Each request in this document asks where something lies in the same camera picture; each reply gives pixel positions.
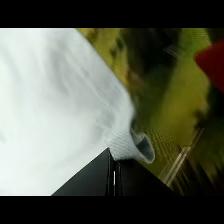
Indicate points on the grey T-shirt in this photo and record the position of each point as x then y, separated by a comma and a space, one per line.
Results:
56, 106

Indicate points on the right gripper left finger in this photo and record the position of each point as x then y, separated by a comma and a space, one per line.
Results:
91, 180

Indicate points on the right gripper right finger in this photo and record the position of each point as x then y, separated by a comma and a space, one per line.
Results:
136, 180

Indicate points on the red garment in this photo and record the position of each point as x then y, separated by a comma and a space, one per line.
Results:
213, 65

